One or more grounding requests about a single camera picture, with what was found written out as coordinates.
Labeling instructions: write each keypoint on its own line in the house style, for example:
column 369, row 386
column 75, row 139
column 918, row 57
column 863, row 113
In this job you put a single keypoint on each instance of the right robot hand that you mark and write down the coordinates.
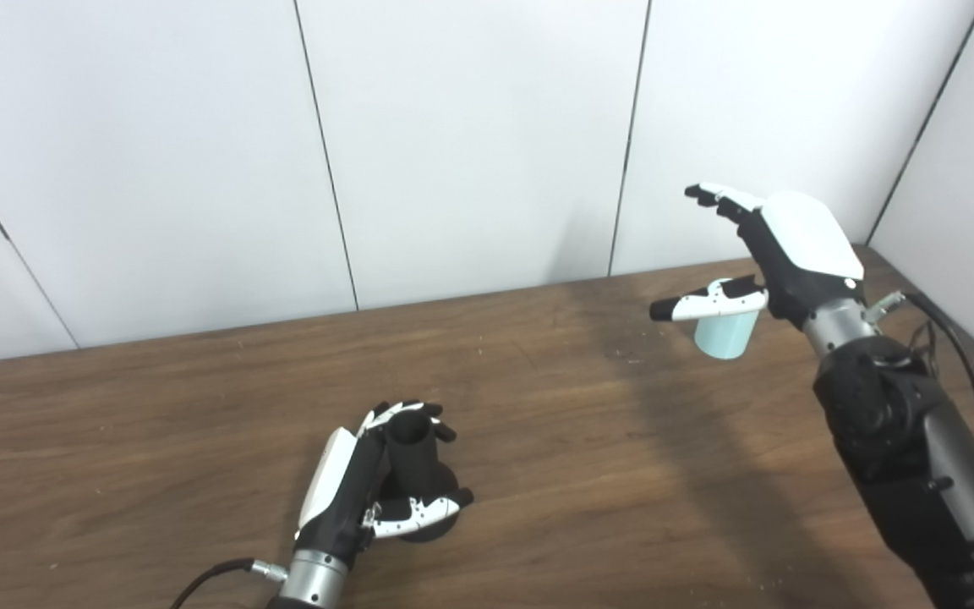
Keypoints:
column 800, row 254

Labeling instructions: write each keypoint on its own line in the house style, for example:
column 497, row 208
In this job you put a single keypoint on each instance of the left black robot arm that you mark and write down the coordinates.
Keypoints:
column 309, row 584

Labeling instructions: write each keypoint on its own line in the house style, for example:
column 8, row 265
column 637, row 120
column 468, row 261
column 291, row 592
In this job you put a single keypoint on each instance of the light blue cylinder cup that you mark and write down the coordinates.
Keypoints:
column 724, row 338

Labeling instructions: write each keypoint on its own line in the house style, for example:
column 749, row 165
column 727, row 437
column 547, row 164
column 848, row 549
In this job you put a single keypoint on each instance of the black nozzle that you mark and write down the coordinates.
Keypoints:
column 411, row 461

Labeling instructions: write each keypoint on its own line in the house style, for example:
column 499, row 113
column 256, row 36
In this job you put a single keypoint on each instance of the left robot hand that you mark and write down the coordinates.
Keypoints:
column 343, row 491

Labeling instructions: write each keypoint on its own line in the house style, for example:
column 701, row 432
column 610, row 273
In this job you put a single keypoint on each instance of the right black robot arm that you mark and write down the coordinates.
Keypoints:
column 918, row 457

